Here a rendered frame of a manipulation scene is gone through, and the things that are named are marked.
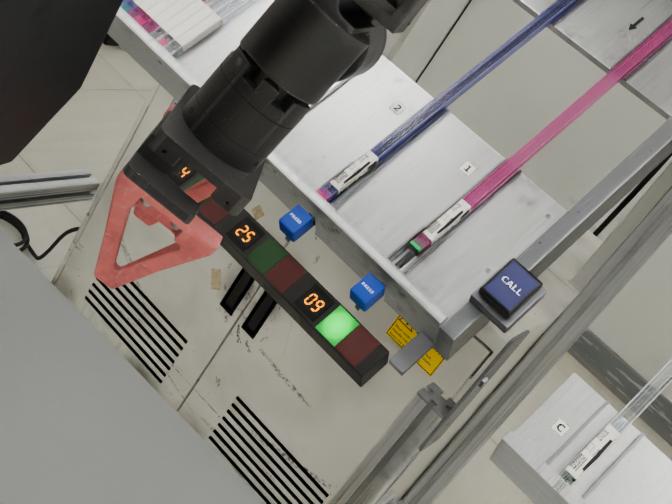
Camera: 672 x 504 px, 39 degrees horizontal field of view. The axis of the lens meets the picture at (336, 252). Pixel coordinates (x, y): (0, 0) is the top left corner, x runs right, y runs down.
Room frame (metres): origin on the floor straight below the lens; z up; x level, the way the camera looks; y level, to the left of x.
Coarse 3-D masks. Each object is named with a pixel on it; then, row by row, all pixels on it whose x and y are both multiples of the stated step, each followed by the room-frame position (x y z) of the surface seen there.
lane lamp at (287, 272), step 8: (288, 256) 0.90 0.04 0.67; (280, 264) 0.89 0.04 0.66; (288, 264) 0.89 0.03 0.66; (296, 264) 0.89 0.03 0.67; (272, 272) 0.88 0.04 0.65; (280, 272) 0.88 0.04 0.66; (288, 272) 0.88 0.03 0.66; (296, 272) 0.89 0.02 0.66; (304, 272) 0.89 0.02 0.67; (272, 280) 0.87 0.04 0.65; (280, 280) 0.88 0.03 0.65; (288, 280) 0.88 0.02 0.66; (296, 280) 0.88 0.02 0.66; (280, 288) 0.87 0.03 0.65; (288, 288) 0.87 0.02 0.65
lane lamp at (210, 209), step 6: (210, 198) 0.93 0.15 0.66; (204, 204) 0.92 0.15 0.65; (210, 204) 0.92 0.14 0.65; (216, 204) 0.92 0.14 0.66; (204, 210) 0.91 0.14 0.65; (210, 210) 0.92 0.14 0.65; (216, 210) 0.92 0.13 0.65; (222, 210) 0.92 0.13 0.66; (210, 216) 0.91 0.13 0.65; (216, 216) 0.91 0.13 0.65; (222, 216) 0.91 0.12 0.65; (216, 222) 0.91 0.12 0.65
